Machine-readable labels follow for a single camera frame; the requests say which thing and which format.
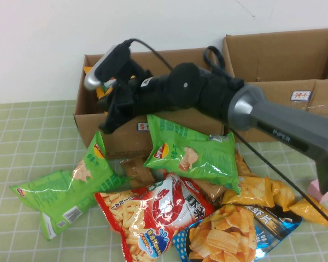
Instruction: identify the red shrimp stick bag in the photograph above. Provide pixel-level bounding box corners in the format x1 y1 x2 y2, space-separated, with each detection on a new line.
94 172 216 262

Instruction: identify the large orange snack bag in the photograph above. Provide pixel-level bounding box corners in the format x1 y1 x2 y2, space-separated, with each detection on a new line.
83 66 118 100

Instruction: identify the taped cardboard box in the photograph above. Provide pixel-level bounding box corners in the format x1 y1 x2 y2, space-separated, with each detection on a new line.
221 26 328 143

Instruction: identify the large green Lay's chip bag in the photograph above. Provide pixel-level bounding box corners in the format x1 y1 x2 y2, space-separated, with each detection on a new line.
143 114 242 195

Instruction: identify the small yellow chip bag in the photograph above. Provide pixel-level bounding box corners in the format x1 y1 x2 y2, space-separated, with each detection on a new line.
233 148 253 177
220 176 273 209
270 180 296 212
289 196 328 227

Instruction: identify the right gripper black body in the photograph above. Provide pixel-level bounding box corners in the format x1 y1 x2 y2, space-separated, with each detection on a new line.
130 74 176 115

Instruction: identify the pink cube block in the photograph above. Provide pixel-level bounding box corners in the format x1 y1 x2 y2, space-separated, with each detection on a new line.
307 178 328 204

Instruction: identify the open plain cardboard box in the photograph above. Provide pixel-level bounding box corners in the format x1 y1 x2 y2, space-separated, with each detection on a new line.
73 46 227 160

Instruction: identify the blue shrimp chip bag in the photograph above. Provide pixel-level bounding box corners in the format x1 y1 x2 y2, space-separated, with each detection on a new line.
171 203 303 262

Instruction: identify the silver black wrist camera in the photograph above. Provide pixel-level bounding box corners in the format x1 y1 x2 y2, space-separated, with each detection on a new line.
84 43 132 91

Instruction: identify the green chip bag with barcode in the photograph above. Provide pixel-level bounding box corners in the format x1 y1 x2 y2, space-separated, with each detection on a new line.
9 169 99 242

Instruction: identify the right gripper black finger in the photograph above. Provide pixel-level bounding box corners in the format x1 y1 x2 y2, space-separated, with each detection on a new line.
97 93 115 114
98 84 137 135

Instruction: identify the green checked tablecloth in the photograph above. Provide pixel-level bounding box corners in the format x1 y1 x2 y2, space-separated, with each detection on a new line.
0 100 328 262

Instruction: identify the black camera cable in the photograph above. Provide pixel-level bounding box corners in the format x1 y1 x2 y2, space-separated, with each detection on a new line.
127 38 328 230

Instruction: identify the white label with blue border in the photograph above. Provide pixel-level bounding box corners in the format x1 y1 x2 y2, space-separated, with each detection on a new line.
290 90 313 102

